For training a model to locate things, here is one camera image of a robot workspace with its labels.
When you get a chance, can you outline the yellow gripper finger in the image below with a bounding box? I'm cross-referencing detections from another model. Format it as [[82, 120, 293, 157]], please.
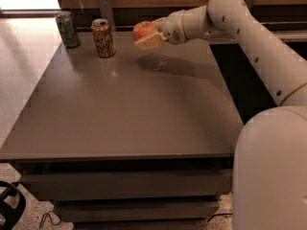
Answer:
[[153, 17, 165, 32], [134, 32, 167, 50]]

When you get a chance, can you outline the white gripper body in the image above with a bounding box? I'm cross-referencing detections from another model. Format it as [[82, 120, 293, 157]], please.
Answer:
[[161, 10, 187, 45]]

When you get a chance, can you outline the red apple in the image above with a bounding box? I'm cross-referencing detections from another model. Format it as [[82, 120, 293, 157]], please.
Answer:
[[132, 21, 156, 41]]

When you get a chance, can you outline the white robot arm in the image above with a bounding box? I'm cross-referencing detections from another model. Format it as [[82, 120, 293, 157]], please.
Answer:
[[133, 0, 307, 230]]

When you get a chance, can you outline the orange soda can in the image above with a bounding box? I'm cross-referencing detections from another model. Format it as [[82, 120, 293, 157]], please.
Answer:
[[91, 18, 115, 58]]

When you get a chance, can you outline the green soda can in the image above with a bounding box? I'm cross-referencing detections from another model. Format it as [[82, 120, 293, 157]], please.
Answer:
[[56, 11, 81, 48]]

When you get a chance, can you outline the grey drawer cabinet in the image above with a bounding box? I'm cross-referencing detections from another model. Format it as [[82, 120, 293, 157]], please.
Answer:
[[1, 33, 243, 230]]

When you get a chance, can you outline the black round object on floor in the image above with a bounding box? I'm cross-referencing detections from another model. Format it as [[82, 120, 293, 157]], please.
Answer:
[[0, 181, 26, 230]]

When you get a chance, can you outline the left metal wall bracket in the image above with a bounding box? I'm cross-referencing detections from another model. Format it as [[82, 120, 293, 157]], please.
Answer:
[[98, 0, 115, 31]]

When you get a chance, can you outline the black cable on floor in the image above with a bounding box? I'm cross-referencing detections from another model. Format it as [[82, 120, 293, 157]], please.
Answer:
[[206, 212, 234, 223]]

